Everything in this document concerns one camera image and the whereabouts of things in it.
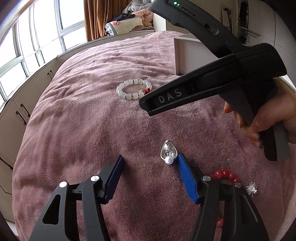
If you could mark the white storage box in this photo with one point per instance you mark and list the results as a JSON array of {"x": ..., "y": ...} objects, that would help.
[{"x": 191, "y": 53}]

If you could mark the brown curtain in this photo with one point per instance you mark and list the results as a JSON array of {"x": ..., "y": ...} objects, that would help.
[{"x": 99, "y": 12}]

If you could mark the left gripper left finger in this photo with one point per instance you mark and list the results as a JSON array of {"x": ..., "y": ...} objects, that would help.
[{"x": 109, "y": 177}]

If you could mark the bay window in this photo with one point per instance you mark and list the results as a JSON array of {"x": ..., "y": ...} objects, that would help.
[{"x": 43, "y": 31}]

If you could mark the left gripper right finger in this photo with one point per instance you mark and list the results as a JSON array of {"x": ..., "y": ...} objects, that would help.
[{"x": 191, "y": 176}]

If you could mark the silver heart jewelry dish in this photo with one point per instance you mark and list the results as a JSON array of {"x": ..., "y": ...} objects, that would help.
[{"x": 168, "y": 152}]

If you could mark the silver spiky brooch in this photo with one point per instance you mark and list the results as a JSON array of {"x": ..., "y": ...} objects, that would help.
[{"x": 252, "y": 189}]

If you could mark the pile of folded bedding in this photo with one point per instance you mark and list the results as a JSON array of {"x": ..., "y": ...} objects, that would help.
[{"x": 135, "y": 17}]

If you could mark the wardrobe with sliding doors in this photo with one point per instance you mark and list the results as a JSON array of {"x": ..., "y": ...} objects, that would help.
[{"x": 263, "y": 25}]

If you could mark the pink bed blanket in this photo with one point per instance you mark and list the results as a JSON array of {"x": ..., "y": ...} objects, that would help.
[{"x": 80, "y": 125}]

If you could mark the right hand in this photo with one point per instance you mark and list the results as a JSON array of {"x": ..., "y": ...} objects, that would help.
[{"x": 281, "y": 108}]

